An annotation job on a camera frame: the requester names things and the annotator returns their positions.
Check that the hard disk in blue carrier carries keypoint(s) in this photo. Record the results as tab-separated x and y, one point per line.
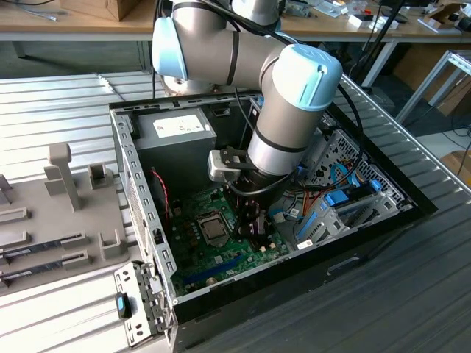
336	198

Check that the gray power supply unit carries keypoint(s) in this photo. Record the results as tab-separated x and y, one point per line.
173	154

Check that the blue expansion slot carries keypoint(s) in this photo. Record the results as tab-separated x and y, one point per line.
213	271

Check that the RAM stick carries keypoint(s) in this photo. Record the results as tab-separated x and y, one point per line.
37	270
37	248

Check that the large cardboard box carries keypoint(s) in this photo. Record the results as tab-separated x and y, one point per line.
408	62

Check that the black and blue latch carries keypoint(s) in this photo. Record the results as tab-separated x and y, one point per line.
120	306

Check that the wooden desk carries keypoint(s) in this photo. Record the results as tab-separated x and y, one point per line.
408	31
37	22

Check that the small white box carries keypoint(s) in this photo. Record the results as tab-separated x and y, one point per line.
358	22

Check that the black stand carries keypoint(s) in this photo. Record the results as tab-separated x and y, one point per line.
385	31

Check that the open cardboard box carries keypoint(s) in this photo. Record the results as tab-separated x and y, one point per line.
443	13

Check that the blue plastic rail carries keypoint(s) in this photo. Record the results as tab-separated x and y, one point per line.
306	225

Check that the gray parts rack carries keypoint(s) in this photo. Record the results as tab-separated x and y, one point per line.
55	220

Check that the silver slot cover bracket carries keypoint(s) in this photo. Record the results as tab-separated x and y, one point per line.
128	277

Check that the green motherboard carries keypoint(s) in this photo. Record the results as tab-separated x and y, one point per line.
221	257

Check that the silver perforated drive cage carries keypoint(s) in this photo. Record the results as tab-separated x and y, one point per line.
368	173

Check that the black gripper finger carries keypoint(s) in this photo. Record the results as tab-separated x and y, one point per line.
246	222
262	224

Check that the small cardboard box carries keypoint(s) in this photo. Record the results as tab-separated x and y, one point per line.
458	162

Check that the black case fan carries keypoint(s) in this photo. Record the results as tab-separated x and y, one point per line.
158	198

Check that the black PC case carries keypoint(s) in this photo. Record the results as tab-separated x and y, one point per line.
294	294

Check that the aluminium profile frame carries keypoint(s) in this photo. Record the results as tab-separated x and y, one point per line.
425	84

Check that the wrist camera with black bracket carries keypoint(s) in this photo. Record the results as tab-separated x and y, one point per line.
219	167

